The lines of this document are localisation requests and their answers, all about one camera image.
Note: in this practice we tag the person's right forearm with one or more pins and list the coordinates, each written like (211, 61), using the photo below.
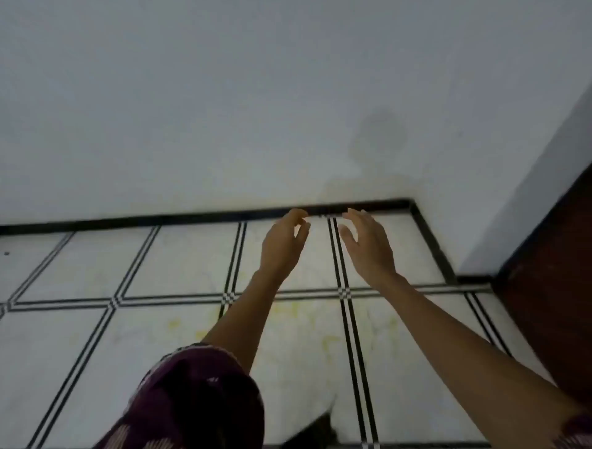
(462, 365)

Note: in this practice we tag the maroon patterned left sleeve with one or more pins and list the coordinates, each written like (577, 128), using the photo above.
(194, 407)

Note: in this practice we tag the person's left forearm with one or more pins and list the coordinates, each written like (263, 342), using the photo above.
(245, 319)

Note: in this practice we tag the person's right hand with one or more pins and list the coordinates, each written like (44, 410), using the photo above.
(370, 254)

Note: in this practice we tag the maroon patterned sleeve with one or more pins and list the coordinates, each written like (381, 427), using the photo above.
(194, 407)
(578, 435)

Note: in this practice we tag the person's left hand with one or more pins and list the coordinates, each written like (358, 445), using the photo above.
(280, 250)

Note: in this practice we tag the black skirting strip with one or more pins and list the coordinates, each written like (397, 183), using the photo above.
(138, 220)

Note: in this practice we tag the yellow stains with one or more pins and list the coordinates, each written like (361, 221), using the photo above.
(173, 324)

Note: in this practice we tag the maroon patterned right sleeve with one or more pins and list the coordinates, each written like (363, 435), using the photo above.
(578, 435)

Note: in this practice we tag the brown wooden door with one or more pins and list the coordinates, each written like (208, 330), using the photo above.
(555, 287)

